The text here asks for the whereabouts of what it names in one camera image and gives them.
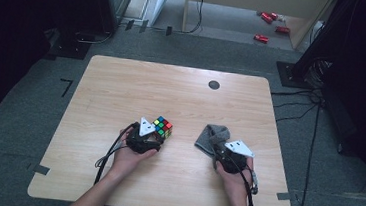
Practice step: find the grey tape piece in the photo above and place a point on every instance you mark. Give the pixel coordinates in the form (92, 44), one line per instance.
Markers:
(284, 196)
(39, 169)

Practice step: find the grey cloth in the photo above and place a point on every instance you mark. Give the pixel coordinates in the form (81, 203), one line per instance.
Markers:
(209, 138)

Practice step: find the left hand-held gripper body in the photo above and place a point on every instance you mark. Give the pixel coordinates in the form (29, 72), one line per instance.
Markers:
(141, 141)

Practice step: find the person's right hand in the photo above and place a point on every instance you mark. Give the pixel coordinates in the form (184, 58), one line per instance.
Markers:
(235, 184)

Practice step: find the dark round table grommet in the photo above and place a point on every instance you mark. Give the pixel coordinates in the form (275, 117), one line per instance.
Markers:
(214, 85)

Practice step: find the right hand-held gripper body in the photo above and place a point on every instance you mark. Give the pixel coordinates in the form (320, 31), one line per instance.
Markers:
(233, 157)

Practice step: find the black stand base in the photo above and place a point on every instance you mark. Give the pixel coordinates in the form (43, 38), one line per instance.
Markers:
(290, 75)
(70, 48)

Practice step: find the black cabinet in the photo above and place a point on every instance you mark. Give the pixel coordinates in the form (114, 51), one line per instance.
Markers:
(114, 0)

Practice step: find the multicoloured puzzle cube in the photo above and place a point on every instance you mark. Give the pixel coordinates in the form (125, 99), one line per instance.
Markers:
(163, 126)

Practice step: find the white panel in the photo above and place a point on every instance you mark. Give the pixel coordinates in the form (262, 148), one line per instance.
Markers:
(162, 1)

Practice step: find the person's left hand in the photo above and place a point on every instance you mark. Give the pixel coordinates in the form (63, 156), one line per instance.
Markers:
(129, 162)

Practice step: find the black tape strip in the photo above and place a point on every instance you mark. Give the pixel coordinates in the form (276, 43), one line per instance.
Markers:
(129, 24)
(169, 31)
(144, 26)

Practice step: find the red can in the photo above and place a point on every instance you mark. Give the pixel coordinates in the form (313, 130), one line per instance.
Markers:
(282, 29)
(274, 16)
(261, 38)
(266, 18)

